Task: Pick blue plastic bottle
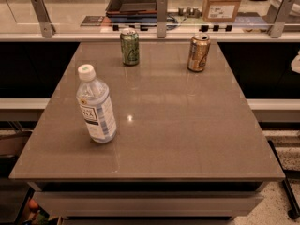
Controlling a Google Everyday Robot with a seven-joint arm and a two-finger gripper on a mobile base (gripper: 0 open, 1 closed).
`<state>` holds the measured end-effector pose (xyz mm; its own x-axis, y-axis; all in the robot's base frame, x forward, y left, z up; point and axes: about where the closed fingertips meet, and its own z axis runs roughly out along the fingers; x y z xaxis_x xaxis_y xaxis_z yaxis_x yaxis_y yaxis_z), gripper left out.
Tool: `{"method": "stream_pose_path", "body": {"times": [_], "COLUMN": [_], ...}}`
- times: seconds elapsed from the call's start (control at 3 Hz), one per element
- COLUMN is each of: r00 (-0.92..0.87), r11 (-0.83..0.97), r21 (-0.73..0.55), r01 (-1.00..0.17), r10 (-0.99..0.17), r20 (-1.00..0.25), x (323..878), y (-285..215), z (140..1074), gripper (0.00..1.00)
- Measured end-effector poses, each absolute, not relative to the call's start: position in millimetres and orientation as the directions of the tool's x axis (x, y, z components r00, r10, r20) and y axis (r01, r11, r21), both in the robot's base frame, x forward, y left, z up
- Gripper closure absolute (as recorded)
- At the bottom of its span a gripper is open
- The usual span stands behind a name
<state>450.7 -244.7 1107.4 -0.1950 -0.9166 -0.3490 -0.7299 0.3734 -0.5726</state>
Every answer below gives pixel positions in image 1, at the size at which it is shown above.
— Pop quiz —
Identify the green soda can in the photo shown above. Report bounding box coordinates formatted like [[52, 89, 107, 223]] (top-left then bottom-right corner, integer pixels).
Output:
[[120, 27, 140, 66]]

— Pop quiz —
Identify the metal glass bracket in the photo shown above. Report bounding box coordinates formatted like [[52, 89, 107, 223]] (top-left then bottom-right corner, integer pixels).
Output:
[[30, 0, 56, 38], [268, 0, 295, 38], [157, 0, 168, 38]]

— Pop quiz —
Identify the grey table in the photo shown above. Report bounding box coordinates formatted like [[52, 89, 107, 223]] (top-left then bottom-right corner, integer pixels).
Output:
[[11, 41, 284, 224]]

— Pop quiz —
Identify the gold soda can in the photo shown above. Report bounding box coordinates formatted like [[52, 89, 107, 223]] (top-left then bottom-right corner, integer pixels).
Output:
[[187, 33, 210, 72]]

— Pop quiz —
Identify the left metal glass bracket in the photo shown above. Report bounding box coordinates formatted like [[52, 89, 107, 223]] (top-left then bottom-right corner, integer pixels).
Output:
[[30, 0, 56, 38]]

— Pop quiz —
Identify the open dark tray bin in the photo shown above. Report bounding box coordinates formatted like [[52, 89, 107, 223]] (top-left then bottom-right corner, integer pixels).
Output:
[[106, 0, 157, 16]]

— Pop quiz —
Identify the brown cardboard box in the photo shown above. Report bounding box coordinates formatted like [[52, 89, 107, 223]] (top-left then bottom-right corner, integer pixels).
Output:
[[202, 0, 241, 23]]

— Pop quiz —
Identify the clear blue-label plastic bottle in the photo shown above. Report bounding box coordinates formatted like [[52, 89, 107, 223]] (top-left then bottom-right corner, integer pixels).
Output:
[[76, 64, 117, 143]]

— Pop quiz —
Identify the right metal glass bracket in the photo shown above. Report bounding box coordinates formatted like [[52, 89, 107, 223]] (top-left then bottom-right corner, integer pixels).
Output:
[[268, 0, 295, 38]]

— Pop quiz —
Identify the middle metal glass bracket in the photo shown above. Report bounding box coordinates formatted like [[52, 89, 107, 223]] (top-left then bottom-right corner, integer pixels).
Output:
[[157, 0, 168, 38]]

